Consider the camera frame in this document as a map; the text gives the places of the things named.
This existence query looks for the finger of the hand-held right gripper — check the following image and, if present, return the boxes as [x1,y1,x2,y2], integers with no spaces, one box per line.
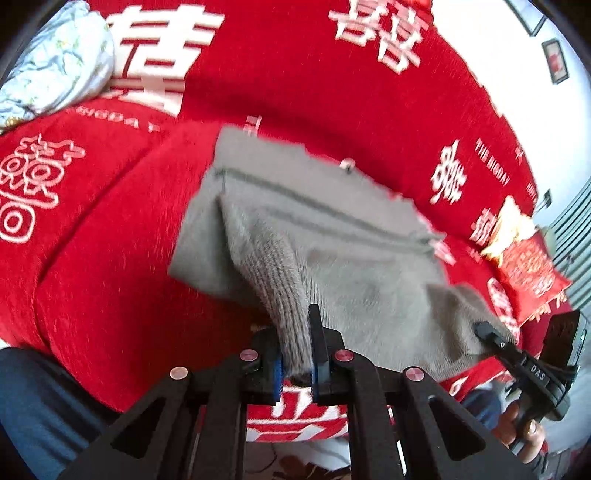
[475,320,527,370]

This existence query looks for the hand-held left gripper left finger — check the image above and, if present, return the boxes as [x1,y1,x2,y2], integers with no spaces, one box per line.
[58,325,283,480]

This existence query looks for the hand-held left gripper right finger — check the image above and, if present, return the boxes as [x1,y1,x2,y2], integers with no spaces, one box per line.
[307,304,539,480]

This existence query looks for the grey knit sweater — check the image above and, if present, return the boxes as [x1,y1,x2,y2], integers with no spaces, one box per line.
[167,127,520,386]

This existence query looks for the person's right hand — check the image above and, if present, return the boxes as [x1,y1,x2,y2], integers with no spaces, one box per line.
[492,399,548,464]

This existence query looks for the person's right leg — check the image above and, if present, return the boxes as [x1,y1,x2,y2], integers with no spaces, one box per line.
[461,388,505,431]

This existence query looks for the person's leg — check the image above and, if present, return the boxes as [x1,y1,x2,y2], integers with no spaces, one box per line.
[0,346,122,480]
[461,388,505,431]

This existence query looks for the red embroidered cushion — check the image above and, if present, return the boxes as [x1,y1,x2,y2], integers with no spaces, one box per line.
[496,231,573,326]

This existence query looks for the grey slatted radiator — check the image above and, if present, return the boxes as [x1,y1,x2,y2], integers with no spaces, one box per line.
[547,178,591,308]

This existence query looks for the person's left leg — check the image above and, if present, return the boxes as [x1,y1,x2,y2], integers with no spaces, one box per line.
[0,346,122,480]

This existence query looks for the red printed sofa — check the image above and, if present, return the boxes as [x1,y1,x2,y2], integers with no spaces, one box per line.
[0,0,578,444]

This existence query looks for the light floral blanket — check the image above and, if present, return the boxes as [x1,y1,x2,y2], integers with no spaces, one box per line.
[0,0,115,130]

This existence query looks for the small framed wall picture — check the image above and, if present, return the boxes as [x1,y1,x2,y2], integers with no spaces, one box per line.
[541,39,571,85]

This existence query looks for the large framed wall picture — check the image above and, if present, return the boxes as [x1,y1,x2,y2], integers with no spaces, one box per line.
[503,0,548,37]

